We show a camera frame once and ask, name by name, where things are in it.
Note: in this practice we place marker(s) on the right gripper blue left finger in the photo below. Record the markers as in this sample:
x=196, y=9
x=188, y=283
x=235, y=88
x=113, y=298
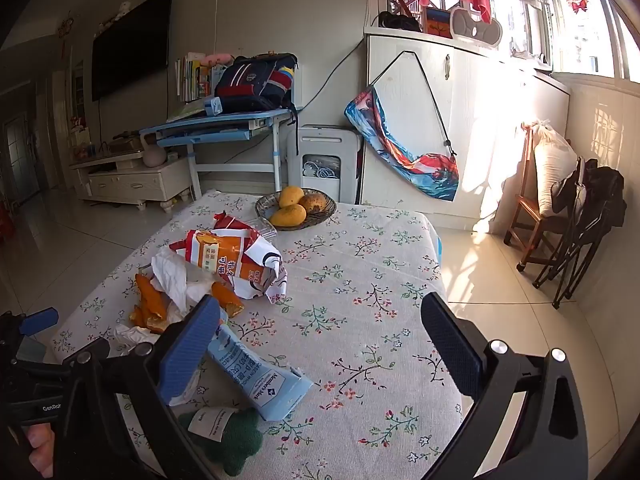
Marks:
x=184, y=345

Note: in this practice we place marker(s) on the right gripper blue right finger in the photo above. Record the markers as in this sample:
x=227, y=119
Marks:
x=458, y=342

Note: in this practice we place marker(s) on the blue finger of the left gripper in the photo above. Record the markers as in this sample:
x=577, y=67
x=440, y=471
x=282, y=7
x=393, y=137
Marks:
x=37, y=322

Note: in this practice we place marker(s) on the white tissue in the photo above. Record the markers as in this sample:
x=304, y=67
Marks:
x=182, y=282
x=126, y=338

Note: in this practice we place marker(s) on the green plush scrubber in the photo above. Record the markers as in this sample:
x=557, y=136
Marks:
x=227, y=436

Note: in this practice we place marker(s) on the light blue carton wrapper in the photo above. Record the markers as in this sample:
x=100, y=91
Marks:
x=231, y=374

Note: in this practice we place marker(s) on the orange white snack bag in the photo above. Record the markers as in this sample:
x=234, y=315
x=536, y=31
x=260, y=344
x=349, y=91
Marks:
x=239, y=255

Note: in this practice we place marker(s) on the person's left hand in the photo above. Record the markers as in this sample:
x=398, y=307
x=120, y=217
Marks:
x=41, y=438

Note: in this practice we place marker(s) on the floral white tablecloth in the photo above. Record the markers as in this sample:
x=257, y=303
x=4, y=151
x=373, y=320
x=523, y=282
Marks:
x=381, y=404

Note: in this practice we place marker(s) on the wooden chair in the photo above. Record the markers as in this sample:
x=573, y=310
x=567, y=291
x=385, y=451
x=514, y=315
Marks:
x=528, y=227

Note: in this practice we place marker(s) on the colourful cartoon kite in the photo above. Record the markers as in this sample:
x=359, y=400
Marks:
x=434, y=174

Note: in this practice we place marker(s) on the white tv cabinet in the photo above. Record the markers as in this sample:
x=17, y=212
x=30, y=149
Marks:
x=124, y=179

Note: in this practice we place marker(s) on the dark wicker fruit basket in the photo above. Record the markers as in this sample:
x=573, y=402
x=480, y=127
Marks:
x=267, y=205

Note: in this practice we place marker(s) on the yellow mango front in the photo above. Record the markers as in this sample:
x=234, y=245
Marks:
x=288, y=217

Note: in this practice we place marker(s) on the yellow mango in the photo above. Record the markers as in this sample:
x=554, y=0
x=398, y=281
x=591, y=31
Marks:
x=288, y=217
x=291, y=195

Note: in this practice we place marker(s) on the yellow mango back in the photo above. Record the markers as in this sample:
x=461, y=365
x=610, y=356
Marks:
x=291, y=195

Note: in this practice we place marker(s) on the brown spotted mango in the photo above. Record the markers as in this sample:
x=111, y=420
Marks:
x=313, y=203

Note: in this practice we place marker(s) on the pink kettlebell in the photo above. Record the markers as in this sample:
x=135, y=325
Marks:
x=153, y=155

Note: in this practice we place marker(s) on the white pillow bag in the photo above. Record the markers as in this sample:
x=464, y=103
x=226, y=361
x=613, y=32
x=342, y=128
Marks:
x=555, y=160

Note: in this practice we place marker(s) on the blue study desk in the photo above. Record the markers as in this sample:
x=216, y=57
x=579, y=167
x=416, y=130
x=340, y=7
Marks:
x=225, y=128

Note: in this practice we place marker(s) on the row of books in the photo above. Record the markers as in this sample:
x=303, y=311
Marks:
x=197, y=74

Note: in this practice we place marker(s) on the navy striped backpack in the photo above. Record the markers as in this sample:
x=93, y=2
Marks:
x=257, y=84

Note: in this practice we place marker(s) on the white radio speaker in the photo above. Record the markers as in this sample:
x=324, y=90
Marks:
x=463, y=26

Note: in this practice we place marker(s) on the wall mounted black television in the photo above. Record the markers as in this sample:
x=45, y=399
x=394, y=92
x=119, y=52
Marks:
x=131, y=49

